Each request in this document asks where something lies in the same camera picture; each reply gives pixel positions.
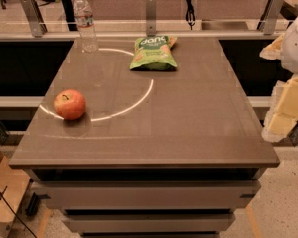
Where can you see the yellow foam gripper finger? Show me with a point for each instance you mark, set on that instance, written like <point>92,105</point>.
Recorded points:
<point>282,116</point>
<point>273,50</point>

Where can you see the green rice chip bag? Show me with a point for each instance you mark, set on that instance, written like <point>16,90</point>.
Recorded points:
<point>154,53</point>

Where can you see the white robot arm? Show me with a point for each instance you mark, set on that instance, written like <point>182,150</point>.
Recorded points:
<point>289,49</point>

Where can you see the clear plastic water bottle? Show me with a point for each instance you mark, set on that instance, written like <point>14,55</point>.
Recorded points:
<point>84,19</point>

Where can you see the grey drawer cabinet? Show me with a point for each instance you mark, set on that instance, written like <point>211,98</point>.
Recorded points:
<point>147,209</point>

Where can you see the red apple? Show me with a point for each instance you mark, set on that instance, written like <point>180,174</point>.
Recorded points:
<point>70,104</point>

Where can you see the wooden box at left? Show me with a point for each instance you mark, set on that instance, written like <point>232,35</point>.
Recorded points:
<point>13,185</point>

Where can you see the right metal rail bracket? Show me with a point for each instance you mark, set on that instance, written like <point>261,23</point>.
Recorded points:
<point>269,19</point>

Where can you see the metal rail bracket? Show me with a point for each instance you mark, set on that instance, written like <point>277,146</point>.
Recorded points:
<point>150,17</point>
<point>269,19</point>
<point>33,15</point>

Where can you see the middle metal rail bracket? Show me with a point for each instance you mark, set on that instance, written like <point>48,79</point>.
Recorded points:
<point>150,17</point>

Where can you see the left metal rail bracket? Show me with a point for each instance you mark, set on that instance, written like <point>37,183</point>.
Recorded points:
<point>33,15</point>

